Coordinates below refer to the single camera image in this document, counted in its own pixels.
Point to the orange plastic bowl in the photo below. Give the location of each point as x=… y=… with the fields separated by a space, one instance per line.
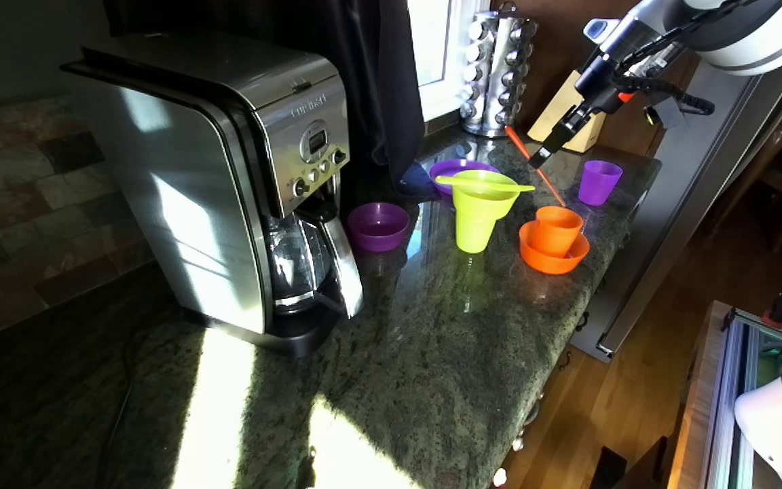
x=549 y=263

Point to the yellow-green plastic cup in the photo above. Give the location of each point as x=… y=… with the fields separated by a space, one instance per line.
x=476 y=222

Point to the purple plastic cup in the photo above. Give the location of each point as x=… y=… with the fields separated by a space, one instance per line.
x=599 y=183

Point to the glass-top case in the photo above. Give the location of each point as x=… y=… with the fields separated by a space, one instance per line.
x=706 y=408

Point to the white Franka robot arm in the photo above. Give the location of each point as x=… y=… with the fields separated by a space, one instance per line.
x=754 y=29

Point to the steel spice jar rack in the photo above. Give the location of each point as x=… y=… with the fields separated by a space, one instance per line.
x=496 y=71

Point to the wooden knife block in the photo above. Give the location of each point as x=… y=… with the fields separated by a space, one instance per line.
x=558 y=111

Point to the purple plastic bowl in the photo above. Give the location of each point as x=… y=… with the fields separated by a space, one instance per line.
x=447 y=169
x=379 y=230

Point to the orange plastic cup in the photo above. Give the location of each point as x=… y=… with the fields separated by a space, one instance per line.
x=558 y=232

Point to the stainless steel coffee maker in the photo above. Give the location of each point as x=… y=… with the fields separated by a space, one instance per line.
x=190 y=181

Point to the glass coffee carafe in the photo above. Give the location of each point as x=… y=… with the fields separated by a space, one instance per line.
x=300 y=263

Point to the white window frame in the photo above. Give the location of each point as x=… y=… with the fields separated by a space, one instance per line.
x=447 y=56

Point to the orange plastic spoon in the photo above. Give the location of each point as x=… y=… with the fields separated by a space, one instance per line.
x=520 y=146

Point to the yellow-green plastic spoon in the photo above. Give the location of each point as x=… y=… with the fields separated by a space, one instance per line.
x=481 y=183

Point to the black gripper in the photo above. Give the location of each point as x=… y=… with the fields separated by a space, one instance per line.
x=622 y=71

